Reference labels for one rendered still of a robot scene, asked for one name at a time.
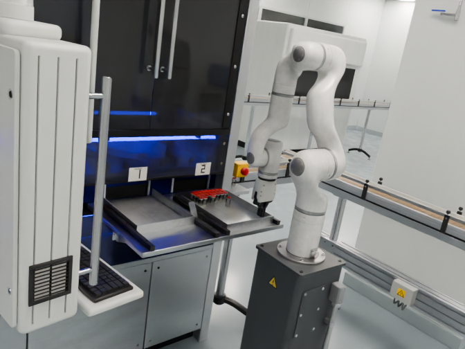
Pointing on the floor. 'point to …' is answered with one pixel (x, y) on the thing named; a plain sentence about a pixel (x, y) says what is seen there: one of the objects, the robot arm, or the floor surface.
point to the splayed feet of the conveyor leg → (229, 302)
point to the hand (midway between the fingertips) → (261, 211)
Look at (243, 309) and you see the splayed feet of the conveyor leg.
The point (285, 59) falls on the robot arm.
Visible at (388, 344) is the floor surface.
